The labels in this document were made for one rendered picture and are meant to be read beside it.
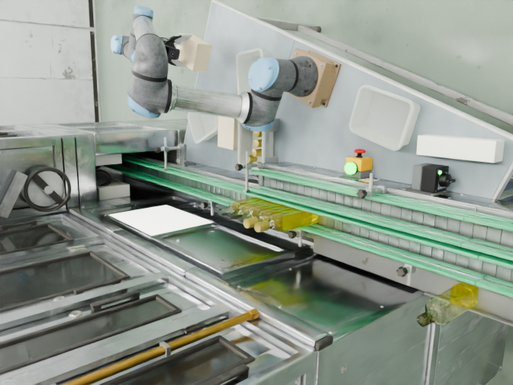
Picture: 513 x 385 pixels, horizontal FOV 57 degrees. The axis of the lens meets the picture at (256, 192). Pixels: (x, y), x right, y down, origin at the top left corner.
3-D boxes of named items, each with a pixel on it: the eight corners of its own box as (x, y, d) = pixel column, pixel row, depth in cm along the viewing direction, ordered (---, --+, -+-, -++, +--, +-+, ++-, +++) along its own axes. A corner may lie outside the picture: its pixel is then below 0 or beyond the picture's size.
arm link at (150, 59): (138, 39, 141) (127, 1, 179) (133, 74, 146) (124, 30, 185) (176, 46, 145) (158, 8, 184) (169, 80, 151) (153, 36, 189)
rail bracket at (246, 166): (256, 189, 199) (233, 192, 191) (257, 150, 196) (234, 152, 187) (261, 190, 197) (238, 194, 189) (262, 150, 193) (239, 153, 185)
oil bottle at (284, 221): (306, 219, 180) (266, 230, 166) (307, 205, 179) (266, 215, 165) (317, 222, 176) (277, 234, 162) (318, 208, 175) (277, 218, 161)
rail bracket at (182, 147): (191, 166, 253) (153, 170, 238) (190, 134, 249) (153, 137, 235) (195, 167, 249) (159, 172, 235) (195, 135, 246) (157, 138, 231)
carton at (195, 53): (192, 33, 217) (179, 32, 212) (211, 44, 207) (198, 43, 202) (188, 59, 222) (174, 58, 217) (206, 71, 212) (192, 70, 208)
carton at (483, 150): (427, 134, 153) (417, 135, 149) (504, 140, 135) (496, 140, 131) (425, 153, 154) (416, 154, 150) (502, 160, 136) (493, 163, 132)
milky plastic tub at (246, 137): (251, 163, 220) (237, 166, 214) (252, 115, 215) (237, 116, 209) (277, 169, 207) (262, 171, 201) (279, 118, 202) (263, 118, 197)
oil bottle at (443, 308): (458, 299, 138) (411, 327, 121) (459, 281, 137) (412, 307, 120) (477, 305, 134) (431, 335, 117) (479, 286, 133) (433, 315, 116)
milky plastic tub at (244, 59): (252, 104, 216) (237, 104, 211) (250, 54, 213) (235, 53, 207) (279, 101, 203) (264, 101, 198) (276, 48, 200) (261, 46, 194)
